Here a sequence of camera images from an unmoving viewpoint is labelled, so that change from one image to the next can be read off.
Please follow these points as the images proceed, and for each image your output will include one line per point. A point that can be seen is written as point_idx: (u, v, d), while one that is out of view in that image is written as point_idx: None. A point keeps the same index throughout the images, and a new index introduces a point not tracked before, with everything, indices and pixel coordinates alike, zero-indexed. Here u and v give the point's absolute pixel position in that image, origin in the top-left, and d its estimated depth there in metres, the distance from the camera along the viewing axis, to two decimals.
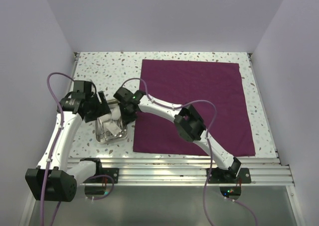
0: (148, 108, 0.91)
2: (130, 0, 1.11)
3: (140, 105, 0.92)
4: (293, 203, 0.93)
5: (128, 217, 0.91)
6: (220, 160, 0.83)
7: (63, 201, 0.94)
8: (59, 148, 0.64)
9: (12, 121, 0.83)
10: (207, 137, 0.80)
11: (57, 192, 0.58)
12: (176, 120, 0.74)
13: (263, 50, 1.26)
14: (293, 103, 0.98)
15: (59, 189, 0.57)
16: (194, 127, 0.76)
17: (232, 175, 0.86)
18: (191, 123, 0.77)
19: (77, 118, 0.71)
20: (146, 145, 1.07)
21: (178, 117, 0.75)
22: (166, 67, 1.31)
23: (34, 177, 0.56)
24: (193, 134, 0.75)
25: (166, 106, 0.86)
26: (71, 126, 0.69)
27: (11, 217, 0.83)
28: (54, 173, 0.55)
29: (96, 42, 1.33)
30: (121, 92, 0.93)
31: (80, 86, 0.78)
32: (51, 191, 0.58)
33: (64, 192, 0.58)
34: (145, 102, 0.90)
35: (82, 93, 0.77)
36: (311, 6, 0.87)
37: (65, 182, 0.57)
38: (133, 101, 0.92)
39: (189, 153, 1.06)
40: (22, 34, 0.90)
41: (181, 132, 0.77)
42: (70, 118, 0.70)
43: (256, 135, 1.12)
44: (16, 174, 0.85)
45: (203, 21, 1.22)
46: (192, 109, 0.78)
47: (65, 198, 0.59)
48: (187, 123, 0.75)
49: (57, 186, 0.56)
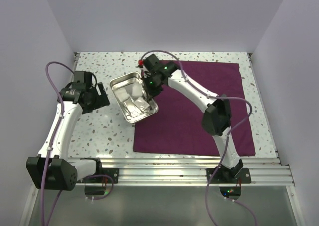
0: (180, 86, 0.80)
2: (129, 0, 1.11)
3: (171, 79, 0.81)
4: (293, 203, 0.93)
5: (128, 217, 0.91)
6: (228, 159, 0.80)
7: (64, 202, 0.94)
8: (60, 137, 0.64)
9: (12, 121, 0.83)
10: (229, 135, 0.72)
11: (58, 182, 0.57)
12: (207, 109, 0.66)
13: (263, 50, 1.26)
14: (293, 102, 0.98)
15: (59, 178, 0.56)
16: (222, 122, 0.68)
17: (230, 173, 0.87)
18: (220, 117, 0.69)
19: (77, 108, 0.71)
20: (146, 145, 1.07)
21: (211, 106, 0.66)
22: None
23: (35, 166, 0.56)
24: (217, 127, 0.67)
25: (201, 90, 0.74)
26: (71, 116, 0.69)
27: (11, 217, 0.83)
28: (54, 162, 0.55)
29: (96, 42, 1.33)
30: (153, 61, 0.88)
31: (80, 76, 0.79)
32: (52, 180, 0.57)
33: (65, 180, 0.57)
34: (178, 79, 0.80)
35: (83, 84, 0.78)
36: (310, 5, 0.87)
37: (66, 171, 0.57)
38: (162, 70, 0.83)
39: (189, 152, 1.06)
40: (22, 34, 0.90)
41: (206, 121, 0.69)
42: (70, 108, 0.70)
43: (256, 135, 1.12)
44: (15, 174, 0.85)
45: (203, 22, 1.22)
46: (226, 103, 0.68)
47: (65, 187, 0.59)
48: (217, 116, 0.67)
49: (58, 174, 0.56)
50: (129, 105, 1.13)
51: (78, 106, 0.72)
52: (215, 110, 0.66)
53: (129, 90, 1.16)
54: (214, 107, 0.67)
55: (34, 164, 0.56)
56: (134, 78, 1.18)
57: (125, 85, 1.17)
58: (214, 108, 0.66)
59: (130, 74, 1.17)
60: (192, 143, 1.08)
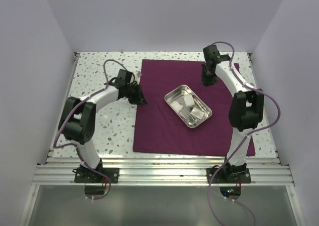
0: (223, 74, 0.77)
2: (129, 0, 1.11)
3: (218, 65, 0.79)
4: (293, 204, 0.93)
5: (128, 217, 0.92)
6: (235, 157, 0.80)
7: (64, 201, 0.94)
8: (99, 95, 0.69)
9: (13, 121, 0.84)
10: (247, 135, 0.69)
11: (77, 128, 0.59)
12: (236, 95, 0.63)
13: (264, 50, 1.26)
14: (293, 102, 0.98)
15: (83, 122, 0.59)
16: (247, 118, 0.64)
17: (228, 169, 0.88)
18: (247, 111, 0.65)
19: (115, 91, 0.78)
20: (147, 146, 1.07)
21: (241, 93, 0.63)
22: (166, 67, 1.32)
23: (71, 103, 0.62)
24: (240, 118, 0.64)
25: (239, 79, 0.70)
26: (110, 93, 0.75)
27: (11, 217, 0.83)
28: (89, 104, 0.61)
29: (96, 42, 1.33)
30: (211, 50, 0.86)
31: (123, 74, 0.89)
32: (72, 127, 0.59)
33: (85, 128, 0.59)
34: (224, 66, 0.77)
35: (124, 81, 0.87)
36: (311, 5, 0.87)
37: (91, 119, 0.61)
38: (215, 59, 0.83)
39: (189, 152, 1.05)
40: (22, 33, 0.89)
41: (232, 109, 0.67)
42: (112, 88, 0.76)
43: (256, 135, 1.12)
44: (15, 174, 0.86)
45: (203, 22, 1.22)
46: (259, 100, 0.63)
47: (81, 136, 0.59)
48: (243, 108, 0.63)
49: (85, 115, 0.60)
50: (185, 115, 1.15)
51: (116, 92, 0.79)
52: (244, 100, 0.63)
53: (182, 101, 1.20)
54: (245, 97, 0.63)
55: (71, 102, 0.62)
56: (183, 90, 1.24)
57: (177, 97, 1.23)
58: (245, 98, 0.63)
59: (179, 87, 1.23)
60: (192, 143, 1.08)
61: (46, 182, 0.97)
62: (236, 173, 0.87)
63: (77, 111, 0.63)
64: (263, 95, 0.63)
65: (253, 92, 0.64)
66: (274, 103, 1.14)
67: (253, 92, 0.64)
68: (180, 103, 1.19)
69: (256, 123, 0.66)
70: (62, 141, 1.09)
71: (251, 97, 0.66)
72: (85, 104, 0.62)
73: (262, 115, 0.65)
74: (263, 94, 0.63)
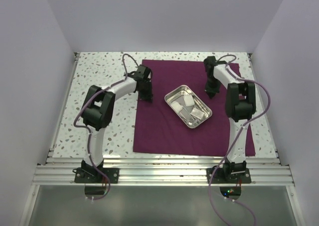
0: (220, 73, 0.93)
2: (130, 0, 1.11)
3: (215, 68, 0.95)
4: (293, 204, 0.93)
5: (128, 217, 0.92)
6: (233, 152, 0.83)
7: (64, 201, 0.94)
8: (119, 86, 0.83)
9: (13, 121, 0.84)
10: (243, 126, 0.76)
11: (97, 113, 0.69)
12: (230, 86, 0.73)
13: (263, 50, 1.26)
14: (293, 101, 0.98)
15: (103, 109, 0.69)
16: (240, 107, 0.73)
17: (228, 169, 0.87)
18: (241, 102, 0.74)
19: (133, 84, 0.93)
20: (147, 146, 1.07)
21: (234, 84, 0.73)
22: (166, 67, 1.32)
23: (92, 91, 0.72)
24: (234, 108, 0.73)
25: (233, 75, 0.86)
26: (128, 85, 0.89)
27: (11, 217, 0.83)
28: (109, 93, 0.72)
29: (96, 42, 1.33)
30: (210, 58, 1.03)
31: (142, 69, 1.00)
32: (92, 112, 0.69)
33: (103, 114, 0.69)
34: (220, 67, 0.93)
35: (142, 75, 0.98)
36: (311, 5, 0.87)
37: (110, 107, 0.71)
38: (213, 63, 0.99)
39: (189, 152, 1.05)
40: (21, 33, 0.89)
41: (227, 101, 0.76)
42: (129, 81, 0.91)
43: (256, 135, 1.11)
44: (15, 175, 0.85)
45: (203, 22, 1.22)
46: (250, 90, 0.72)
47: (99, 121, 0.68)
48: (237, 98, 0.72)
49: (105, 102, 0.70)
50: (185, 115, 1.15)
51: (134, 85, 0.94)
52: (237, 90, 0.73)
53: (182, 101, 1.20)
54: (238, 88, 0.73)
55: (92, 90, 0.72)
56: (183, 90, 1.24)
57: (176, 97, 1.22)
58: (238, 88, 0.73)
59: (179, 87, 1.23)
60: (192, 143, 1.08)
61: (46, 182, 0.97)
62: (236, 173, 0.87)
63: (97, 99, 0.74)
64: (254, 85, 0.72)
65: (245, 84, 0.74)
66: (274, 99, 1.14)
67: (245, 84, 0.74)
68: (180, 103, 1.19)
69: (250, 112, 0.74)
70: (62, 141, 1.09)
71: (244, 89, 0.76)
72: (106, 93, 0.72)
73: (255, 106, 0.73)
74: (254, 84, 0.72)
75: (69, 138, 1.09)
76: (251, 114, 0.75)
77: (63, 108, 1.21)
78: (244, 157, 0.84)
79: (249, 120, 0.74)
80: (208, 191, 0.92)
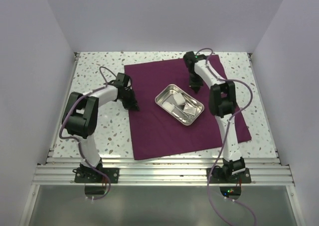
0: (200, 70, 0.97)
2: (130, 0, 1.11)
3: (196, 64, 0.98)
4: (293, 204, 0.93)
5: (128, 217, 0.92)
6: (228, 149, 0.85)
7: (64, 200, 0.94)
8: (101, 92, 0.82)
9: (13, 121, 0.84)
10: (230, 120, 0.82)
11: (81, 120, 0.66)
12: (212, 88, 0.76)
13: (263, 50, 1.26)
14: (293, 101, 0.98)
15: (86, 115, 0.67)
16: (224, 105, 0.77)
17: (227, 169, 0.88)
18: (224, 101, 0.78)
19: (113, 91, 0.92)
20: (149, 152, 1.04)
21: (216, 86, 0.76)
22: (163, 65, 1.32)
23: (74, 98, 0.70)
24: (218, 108, 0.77)
25: (213, 74, 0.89)
26: (110, 91, 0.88)
27: (12, 217, 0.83)
28: (91, 98, 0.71)
29: (96, 42, 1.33)
30: (189, 55, 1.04)
31: (121, 76, 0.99)
32: (76, 119, 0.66)
33: (87, 120, 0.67)
34: (201, 64, 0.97)
35: (122, 82, 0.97)
36: (311, 5, 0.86)
37: (94, 112, 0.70)
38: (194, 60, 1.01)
39: (189, 150, 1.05)
40: (21, 33, 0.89)
41: (210, 101, 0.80)
42: (110, 87, 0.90)
43: (256, 135, 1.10)
44: (15, 175, 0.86)
45: (203, 22, 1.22)
46: (232, 89, 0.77)
47: (84, 127, 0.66)
48: (220, 98, 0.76)
49: (88, 108, 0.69)
50: (178, 114, 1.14)
51: (115, 92, 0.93)
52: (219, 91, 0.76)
53: (172, 100, 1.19)
54: (220, 89, 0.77)
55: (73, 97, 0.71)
56: (171, 90, 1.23)
57: (166, 97, 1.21)
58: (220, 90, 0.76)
59: (167, 87, 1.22)
60: (192, 142, 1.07)
61: (46, 182, 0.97)
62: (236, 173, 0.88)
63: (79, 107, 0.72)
64: (234, 84, 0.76)
65: (227, 84, 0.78)
66: (274, 100, 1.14)
67: (227, 84, 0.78)
68: (172, 102, 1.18)
69: (233, 109, 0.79)
70: (62, 141, 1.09)
71: (225, 88, 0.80)
72: (88, 98, 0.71)
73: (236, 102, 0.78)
74: (234, 83, 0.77)
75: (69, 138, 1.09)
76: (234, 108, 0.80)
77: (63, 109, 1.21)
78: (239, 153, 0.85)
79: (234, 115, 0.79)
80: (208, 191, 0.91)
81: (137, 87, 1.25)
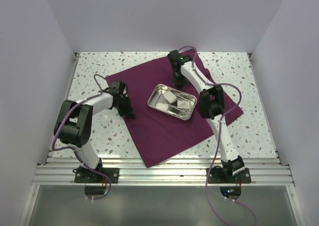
0: (187, 73, 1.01)
2: (130, 0, 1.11)
3: (182, 67, 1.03)
4: (293, 203, 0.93)
5: (128, 217, 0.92)
6: (225, 150, 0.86)
7: (64, 200, 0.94)
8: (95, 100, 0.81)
9: (13, 121, 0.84)
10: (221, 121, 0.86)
11: (74, 129, 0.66)
12: (201, 93, 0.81)
13: (263, 50, 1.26)
14: (293, 101, 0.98)
15: (79, 125, 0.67)
16: (213, 108, 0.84)
17: (227, 169, 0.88)
18: (213, 104, 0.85)
19: (109, 98, 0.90)
20: (155, 156, 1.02)
21: (205, 91, 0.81)
22: (158, 63, 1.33)
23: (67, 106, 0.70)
24: (207, 111, 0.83)
25: (201, 78, 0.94)
26: (105, 98, 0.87)
27: (12, 217, 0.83)
28: (85, 106, 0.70)
29: (96, 42, 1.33)
30: (173, 55, 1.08)
31: (117, 84, 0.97)
32: (68, 128, 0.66)
33: (80, 129, 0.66)
34: (188, 67, 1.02)
35: (117, 90, 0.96)
36: (311, 5, 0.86)
37: (87, 122, 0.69)
38: (179, 61, 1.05)
39: (188, 147, 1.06)
40: (21, 33, 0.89)
41: (200, 105, 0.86)
42: (105, 94, 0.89)
43: (256, 135, 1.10)
44: (15, 175, 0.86)
45: (203, 22, 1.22)
46: (220, 93, 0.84)
47: (78, 137, 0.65)
48: (209, 102, 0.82)
49: (81, 117, 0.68)
50: (174, 111, 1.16)
51: (110, 99, 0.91)
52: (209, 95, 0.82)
53: (164, 100, 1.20)
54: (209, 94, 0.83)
55: (66, 106, 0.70)
56: (160, 90, 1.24)
57: (155, 98, 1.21)
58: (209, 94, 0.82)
59: (155, 89, 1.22)
60: (192, 142, 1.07)
61: (46, 182, 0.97)
62: (236, 173, 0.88)
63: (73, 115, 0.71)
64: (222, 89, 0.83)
65: (215, 88, 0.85)
66: (274, 100, 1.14)
67: (215, 88, 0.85)
68: (164, 101, 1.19)
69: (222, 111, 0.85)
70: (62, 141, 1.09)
71: (214, 92, 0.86)
72: (81, 106, 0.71)
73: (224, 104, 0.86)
74: (221, 86, 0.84)
75: None
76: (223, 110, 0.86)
77: None
78: (236, 152, 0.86)
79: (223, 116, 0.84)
80: (207, 193, 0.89)
81: (134, 87, 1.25)
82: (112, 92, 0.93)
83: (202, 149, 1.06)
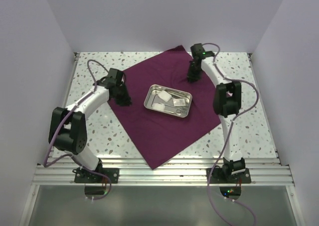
0: (207, 67, 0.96)
2: (129, 0, 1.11)
3: (203, 61, 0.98)
4: (293, 203, 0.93)
5: (128, 217, 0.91)
6: (230, 150, 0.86)
7: (64, 201, 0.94)
8: (87, 102, 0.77)
9: (13, 121, 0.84)
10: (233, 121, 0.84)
11: (68, 139, 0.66)
12: (218, 87, 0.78)
13: (263, 50, 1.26)
14: (293, 101, 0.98)
15: (73, 133, 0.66)
16: (229, 105, 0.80)
17: (227, 169, 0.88)
18: (229, 101, 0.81)
19: (105, 92, 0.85)
20: (160, 156, 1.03)
21: (222, 85, 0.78)
22: (155, 62, 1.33)
23: (58, 115, 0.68)
24: (222, 107, 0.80)
25: (220, 73, 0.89)
26: (100, 95, 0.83)
27: (11, 217, 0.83)
28: (76, 115, 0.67)
29: (96, 42, 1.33)
30: (197, 48, 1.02)
31: (114, 73, 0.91)
32: (63, 138, 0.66)
33: (74, 140, 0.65)
34: (208, 61, 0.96)
35: (114, 80, 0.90)
36: (310, 5, 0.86)
37: (80, 129, 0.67)
38: (201, 56, 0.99)
39: (187, 144, 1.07)
40: (21, 33, 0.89)
41: (215, 99, 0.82)
42: (100, 89, 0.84)
43: (256, 135, 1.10)
44: (15, 175, 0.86)
45: (203, 22, 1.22)
46: (238, 89, 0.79)
47: (72, 147, 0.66)
48: (225, 98, 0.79)
49: (74, 126, 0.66)
50: (172, 110, 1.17)
51: (107, 92, 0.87)
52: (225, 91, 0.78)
53: (160, 100, 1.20)
54: (226, 89, 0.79)
55: (58, 114, 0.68)
56: (154, 90, 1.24)
57: (151, 99, 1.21)
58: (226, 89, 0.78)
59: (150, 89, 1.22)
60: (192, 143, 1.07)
61: (46, 182, 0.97)
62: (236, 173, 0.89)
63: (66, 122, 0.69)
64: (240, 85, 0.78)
65: (233, 83, 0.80)
66: (274, 99, 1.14)
67: (233, 83, 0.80)
68: (161, 101, 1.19)
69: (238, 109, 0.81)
70: None
71: (232, 88, 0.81)
72: (73, 114, 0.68)
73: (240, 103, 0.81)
74: (240, 83, 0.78)
75: None
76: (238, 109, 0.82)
77: None
78: (240, 154, 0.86)
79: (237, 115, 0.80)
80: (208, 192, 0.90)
81: (133, 87, 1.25)
82: (108, 82, 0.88)
83: (202, 149, 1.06)
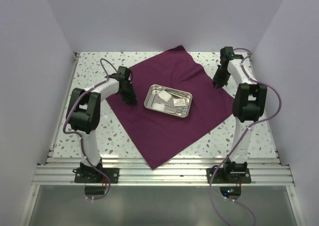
0: (233, 69, 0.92)
2: (129, 0, 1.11)
3: (230, 61, 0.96)
4: (293, 204, 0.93)
5: (128, 217, 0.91)
6: (236, 153, 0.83)
7: (64, 200, 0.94)
8: (102, 87, 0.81)
9: (13, 121, 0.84)
10: (248, 128, 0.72)
11: (83, 115, 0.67)
12: (240, 86, 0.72)
13: (263, 50, 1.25)
14: (293, 101, 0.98)
15: (90, 110, 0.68)
16: (248, 108, 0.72)
17: (228, 169, 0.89)
18: (250, 104, 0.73)
19: (116, 83, 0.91)
20: (160, 156, 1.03)
21: (245, 85, 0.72)
22: (155, 62, 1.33)
23: (77, 93, 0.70)
24: (240, 109, 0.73)
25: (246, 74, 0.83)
26: (112, 84, 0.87)
27: (11, 217, 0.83)
28: (94, 94, 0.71)
29: (96, 42, 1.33)
30: (227, 50, 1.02)
31: (123, 69, 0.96)
32: (79, 115, 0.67)
33: (90, 116, 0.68)
34: (235, 63, 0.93)
35: (123, 75, 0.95)
36: (311, 5, 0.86)
37: (97, 108, 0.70)
38: (229, 57, 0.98)
39: (187, 144, 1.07)
40: (21, 33, 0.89)
41: (236, 99, 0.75)
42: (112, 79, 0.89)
43: (256, 135, 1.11)
44: (15, 175, 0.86)
45: (203, 22, 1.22)
46: (261, 92, 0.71)
47: (87, 124, 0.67)
48: (245, 100, 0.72)
49: (91, 104, 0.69)
50: (172, 110, 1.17)
51: (117, 85, 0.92)
52: (247, 91, 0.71)
53: (160, 100, 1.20)
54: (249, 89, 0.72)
55: (77, 93, 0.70)
56: (155, 90, 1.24)
57: (151, 98, 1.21)
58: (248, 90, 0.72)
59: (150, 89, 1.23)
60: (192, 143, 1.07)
61: (46, 182, 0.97)
62: (235, 172, 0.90)
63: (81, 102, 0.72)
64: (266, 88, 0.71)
65: (257, 86, 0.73)
66: (274, 99, 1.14)
67: (257, 86, 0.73)
68: (161, 101, 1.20)
69: (257, 115, 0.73)
70: (62, 141, 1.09)
71: (255, 91, 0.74)
72: (90, 94, 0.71)
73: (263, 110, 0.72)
74: (266, 87, 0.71)
75: (69, 138, 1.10)
76: (258, 116, 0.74)
77: (63, 108, 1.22)
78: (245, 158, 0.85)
79: (255, 122, 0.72)
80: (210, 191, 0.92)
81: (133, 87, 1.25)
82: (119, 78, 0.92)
83: (202, 149, 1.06)
